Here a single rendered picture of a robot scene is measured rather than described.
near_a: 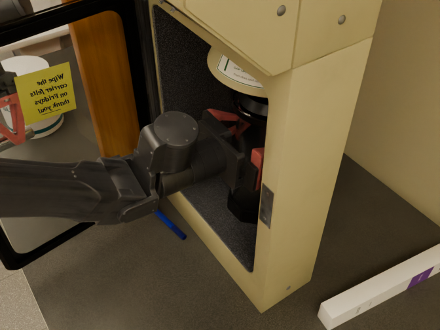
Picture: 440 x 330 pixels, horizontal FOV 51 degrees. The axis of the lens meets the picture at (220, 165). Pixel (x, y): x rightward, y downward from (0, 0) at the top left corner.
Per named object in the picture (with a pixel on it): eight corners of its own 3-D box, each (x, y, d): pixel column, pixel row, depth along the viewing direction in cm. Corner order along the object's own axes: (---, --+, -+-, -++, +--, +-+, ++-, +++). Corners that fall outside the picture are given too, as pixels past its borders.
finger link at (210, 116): (243, 95, 74) (194, 112, 70) (271, 117, 70) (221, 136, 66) (239, 129, 79) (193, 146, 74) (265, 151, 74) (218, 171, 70)
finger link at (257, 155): (268, 115, 70) (219, 134, 66) (300, 140, 66) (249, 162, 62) (263, 149, 75) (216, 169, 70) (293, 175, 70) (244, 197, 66)
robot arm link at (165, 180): (135, 179, 66) (154, 209, 63) (139, 148, 60) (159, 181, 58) (177, 162, 69) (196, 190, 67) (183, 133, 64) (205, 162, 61)
